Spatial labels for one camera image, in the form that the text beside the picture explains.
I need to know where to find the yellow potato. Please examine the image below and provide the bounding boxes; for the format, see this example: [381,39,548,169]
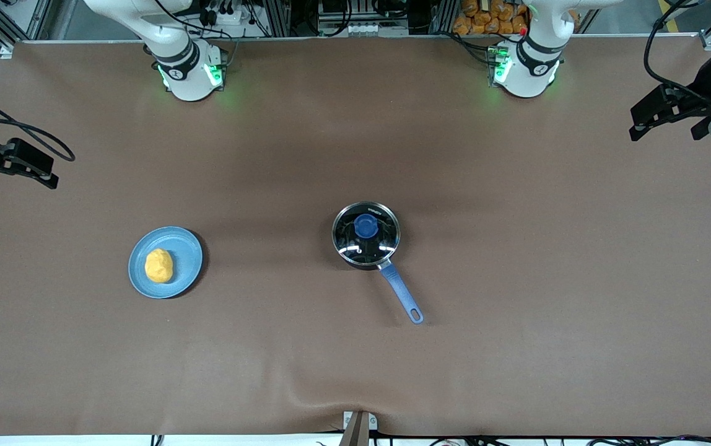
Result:
[144,248,174,284]

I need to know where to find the glass lid with blue knob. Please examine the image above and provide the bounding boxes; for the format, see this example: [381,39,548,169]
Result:
[332,201,402,267]

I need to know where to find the blue round plate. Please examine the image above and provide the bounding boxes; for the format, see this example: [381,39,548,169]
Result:
[128,226,204,300]

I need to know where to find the brown table mat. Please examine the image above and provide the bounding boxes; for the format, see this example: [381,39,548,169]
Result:
[0,34,711,438]

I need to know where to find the white power strip with plugs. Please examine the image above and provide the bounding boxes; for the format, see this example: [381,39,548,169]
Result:
[199,0,254,28]

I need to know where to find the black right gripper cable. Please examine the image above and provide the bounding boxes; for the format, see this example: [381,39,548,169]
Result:
[0,87,76,164]

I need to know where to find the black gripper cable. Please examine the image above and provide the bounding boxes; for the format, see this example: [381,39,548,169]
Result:
[0,87,76,164]
[643,0,711,103]

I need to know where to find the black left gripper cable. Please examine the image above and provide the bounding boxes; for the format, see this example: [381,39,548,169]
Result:
[643,0,711,103]

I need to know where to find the dark pot with blue handle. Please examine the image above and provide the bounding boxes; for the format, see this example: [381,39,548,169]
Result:
[332,201,425,326]

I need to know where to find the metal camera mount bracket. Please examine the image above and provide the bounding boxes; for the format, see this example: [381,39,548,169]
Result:
[339,410,378,446]

